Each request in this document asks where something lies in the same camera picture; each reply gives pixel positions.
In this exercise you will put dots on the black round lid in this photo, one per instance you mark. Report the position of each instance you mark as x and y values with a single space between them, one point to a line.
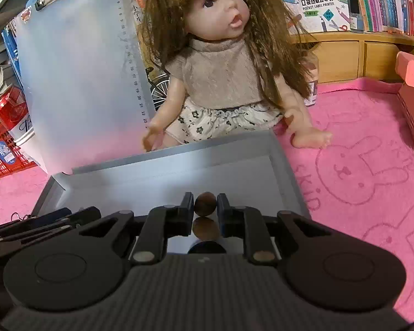
207 248

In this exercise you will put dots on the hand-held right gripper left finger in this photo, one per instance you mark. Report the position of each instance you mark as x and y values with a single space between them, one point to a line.
186 215

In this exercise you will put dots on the red soda can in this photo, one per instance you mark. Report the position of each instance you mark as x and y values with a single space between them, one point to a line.
10 107

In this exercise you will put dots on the red plastic crate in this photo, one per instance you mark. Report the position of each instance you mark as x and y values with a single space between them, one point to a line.
3 158

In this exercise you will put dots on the wooden drawer shelf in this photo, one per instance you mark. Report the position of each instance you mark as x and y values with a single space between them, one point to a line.
365 58

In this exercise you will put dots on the clear labelled jar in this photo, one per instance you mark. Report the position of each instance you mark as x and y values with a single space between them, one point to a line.
312 89

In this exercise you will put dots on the translucent plastic clipboard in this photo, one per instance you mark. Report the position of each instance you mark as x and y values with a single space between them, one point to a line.
79 76

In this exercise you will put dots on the white paper cup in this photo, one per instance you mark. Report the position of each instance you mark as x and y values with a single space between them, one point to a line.
32 151

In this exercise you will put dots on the row of shelved books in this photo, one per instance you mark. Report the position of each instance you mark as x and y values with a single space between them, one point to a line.
390 0

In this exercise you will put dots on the brown-haired baby doll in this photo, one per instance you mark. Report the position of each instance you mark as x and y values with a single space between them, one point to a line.
220 69

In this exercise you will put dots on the black miniature bicycle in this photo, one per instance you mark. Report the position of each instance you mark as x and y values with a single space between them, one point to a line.
158 91

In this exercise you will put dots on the dark brown walnut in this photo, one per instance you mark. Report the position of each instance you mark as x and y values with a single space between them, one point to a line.
205 204

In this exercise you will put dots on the pink bunny print blanket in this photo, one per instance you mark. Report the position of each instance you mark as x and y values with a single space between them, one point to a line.
365 162

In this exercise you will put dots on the white pencil print box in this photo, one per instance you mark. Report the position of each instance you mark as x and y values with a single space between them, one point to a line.
314 3

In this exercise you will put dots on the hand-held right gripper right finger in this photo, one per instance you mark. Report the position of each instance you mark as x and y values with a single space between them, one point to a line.
225 217

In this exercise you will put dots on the grey cardboard box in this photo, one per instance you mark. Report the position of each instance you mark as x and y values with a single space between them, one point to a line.
193 172

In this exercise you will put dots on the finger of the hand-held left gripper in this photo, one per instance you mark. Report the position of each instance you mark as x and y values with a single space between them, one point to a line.
51 217
84 215

